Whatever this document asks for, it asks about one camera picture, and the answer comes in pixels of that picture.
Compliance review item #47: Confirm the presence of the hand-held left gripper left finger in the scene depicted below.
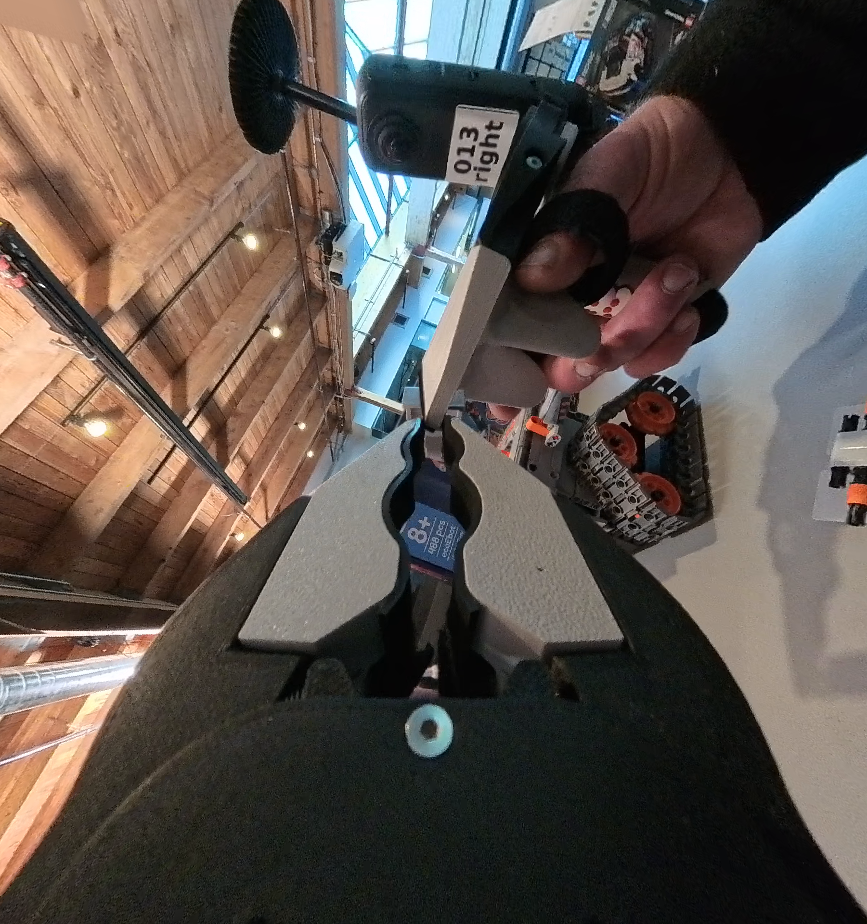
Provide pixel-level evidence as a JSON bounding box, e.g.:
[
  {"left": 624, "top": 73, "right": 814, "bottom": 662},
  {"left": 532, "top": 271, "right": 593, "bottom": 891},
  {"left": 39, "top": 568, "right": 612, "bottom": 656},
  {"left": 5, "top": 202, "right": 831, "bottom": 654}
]
[{"left": 239, "top": 422, "right": 423, "bottom": 677}]

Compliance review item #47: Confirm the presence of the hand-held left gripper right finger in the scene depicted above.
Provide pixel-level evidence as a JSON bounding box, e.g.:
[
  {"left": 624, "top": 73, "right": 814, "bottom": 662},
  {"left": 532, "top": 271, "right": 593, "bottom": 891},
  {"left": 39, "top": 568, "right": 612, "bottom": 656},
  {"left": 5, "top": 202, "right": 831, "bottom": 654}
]
[{"left": 442, "top": 419, "right": 625, "bottom": 677}]

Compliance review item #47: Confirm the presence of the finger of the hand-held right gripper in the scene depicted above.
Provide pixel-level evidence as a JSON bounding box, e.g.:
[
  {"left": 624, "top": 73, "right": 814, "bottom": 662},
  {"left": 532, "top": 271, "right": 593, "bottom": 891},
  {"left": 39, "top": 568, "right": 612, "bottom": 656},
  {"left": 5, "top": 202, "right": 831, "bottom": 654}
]
[{"left": 419, "top": 243, "right": 515, "bottom": 434}]

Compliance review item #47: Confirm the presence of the blue connector pin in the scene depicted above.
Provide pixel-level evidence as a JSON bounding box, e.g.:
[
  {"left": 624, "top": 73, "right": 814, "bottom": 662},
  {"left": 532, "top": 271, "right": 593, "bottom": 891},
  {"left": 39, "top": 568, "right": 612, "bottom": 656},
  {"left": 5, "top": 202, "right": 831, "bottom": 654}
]
[{"left": 421, "top": 425, "right": 453, "bottom": 476}]

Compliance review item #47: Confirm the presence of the grey orange tracked toy robot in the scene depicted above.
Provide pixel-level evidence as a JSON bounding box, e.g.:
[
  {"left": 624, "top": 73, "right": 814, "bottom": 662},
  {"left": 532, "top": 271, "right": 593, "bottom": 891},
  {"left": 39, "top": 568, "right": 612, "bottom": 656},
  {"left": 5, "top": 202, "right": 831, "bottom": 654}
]
[{"left": 513, "top": 373, "right": 717, "bottom": 554}]

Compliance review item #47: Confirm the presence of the blue robot kit box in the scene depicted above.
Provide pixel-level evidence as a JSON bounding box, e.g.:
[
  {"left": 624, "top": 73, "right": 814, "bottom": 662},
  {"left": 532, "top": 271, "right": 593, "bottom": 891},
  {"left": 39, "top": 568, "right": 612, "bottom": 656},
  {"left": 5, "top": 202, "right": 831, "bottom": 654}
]
[{"left": 401, "top": 497, "right": 472, "bottom": 581}]

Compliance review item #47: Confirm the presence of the black printed box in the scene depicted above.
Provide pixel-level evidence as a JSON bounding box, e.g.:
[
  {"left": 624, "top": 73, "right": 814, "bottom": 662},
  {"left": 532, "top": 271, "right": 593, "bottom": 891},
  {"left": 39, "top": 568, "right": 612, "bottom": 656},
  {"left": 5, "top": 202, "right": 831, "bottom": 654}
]
[{"left": 575, "top": 0, "right": 703, "bottom": 90}]

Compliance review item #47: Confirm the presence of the black light track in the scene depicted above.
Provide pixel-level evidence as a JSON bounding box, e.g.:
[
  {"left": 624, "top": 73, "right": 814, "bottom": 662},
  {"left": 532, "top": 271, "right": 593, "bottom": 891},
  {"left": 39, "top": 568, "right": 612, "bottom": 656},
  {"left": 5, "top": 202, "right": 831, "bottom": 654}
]
[{"left": 0, "top": 217, "right": 249, "bottom": 509}]

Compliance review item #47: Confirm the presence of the silver ventilation duct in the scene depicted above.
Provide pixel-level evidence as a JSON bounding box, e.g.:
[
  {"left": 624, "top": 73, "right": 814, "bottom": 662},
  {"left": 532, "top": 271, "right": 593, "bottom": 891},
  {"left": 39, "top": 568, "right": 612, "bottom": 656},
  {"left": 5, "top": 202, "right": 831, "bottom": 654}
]
[{"left": 0, "top": 653, "right": 140, "bottom": 726}]

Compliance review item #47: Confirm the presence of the grey bracket with pins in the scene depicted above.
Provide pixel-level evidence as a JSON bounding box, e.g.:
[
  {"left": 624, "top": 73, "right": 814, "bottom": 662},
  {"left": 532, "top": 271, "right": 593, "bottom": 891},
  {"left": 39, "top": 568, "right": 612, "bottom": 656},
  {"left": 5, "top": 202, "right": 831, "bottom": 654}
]
[{"left": 812, "top": 379, "right": 867, "bottom": 529}]

